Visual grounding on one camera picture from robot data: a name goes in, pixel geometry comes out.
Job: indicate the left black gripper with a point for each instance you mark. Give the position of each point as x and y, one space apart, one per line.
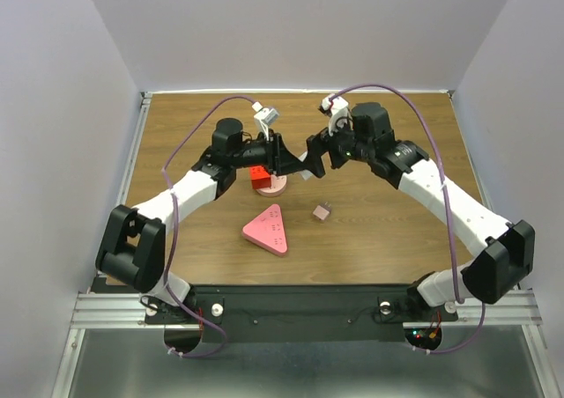
278 161

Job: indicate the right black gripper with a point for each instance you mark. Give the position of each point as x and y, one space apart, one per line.
317 145

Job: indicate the round pink power socket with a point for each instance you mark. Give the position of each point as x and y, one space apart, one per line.
276 188

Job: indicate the red cube plug adapter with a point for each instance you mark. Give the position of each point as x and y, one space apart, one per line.
259 177

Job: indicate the white cube charger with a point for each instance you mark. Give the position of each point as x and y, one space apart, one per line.
305 174

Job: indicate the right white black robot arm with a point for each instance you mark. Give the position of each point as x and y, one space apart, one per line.
502 252

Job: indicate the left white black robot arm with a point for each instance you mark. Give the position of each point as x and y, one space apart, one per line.
133 245

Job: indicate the small pink square adapter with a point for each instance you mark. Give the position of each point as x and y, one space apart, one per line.
322 211

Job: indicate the pink triangular power strip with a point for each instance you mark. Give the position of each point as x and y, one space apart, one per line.
267 231

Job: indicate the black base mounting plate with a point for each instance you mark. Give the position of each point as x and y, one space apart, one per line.
310 313

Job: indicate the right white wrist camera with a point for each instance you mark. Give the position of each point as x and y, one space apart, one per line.
337 109

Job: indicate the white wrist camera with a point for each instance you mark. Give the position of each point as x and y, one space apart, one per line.
337 109
264 117

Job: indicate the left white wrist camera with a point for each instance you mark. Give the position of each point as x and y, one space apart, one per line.
264 117

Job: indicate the aluminium left side rail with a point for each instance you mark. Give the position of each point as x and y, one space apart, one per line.
133 145

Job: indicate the aluminium rail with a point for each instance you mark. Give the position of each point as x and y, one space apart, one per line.
133 145
124 310

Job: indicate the aluminium front rail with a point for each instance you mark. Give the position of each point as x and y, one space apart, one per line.
124 310

